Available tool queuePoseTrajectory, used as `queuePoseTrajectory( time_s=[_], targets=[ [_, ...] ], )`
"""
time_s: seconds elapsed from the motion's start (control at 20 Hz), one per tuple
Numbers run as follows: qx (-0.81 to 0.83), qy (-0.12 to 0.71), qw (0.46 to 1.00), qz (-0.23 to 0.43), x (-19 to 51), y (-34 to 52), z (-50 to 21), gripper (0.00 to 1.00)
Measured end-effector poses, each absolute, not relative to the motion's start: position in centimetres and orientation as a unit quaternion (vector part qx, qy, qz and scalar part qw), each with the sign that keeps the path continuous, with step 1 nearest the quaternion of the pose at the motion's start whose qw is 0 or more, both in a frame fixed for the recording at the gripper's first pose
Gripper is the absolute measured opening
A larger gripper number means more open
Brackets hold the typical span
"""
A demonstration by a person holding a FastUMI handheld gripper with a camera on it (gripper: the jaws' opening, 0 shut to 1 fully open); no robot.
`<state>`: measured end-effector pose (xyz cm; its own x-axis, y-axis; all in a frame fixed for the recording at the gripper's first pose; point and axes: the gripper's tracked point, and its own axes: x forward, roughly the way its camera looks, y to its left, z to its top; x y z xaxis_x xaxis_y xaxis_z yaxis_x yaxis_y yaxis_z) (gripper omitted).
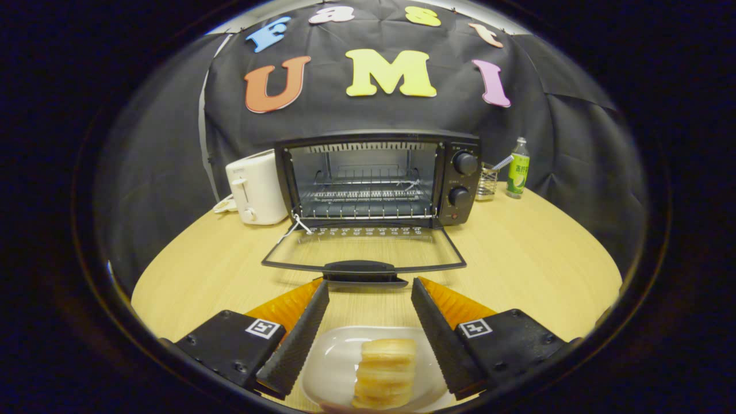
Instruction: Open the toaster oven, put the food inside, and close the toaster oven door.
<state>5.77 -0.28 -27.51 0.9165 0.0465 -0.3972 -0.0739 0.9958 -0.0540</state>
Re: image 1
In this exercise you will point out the white slot toaster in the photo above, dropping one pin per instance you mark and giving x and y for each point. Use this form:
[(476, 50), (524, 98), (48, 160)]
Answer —
[(259, 184)]

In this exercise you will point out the striped straw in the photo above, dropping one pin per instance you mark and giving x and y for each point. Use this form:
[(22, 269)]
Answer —
[(503, 162)]

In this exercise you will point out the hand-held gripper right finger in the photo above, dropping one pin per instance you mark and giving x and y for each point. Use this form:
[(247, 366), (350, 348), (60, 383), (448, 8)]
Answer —
[(443, 345)]

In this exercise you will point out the golden layered pastry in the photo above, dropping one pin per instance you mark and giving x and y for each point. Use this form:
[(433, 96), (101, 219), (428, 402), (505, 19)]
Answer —
[(385, 368)]

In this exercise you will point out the white oval plate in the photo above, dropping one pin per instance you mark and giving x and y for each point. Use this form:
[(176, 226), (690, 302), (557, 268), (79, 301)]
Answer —
[(333, 368)]

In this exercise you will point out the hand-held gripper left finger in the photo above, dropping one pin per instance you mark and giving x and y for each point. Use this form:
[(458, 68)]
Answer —
[(299, 345)]

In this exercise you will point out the black backdrop cloth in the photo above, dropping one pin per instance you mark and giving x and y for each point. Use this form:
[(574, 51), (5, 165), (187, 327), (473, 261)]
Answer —
[(356, 115)]

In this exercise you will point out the green drink bottle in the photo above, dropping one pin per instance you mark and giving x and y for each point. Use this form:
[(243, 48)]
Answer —
[(517, 178)]

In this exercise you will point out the black toaster oven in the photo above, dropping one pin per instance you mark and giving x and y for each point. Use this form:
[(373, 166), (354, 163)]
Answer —
[(466, 181)]

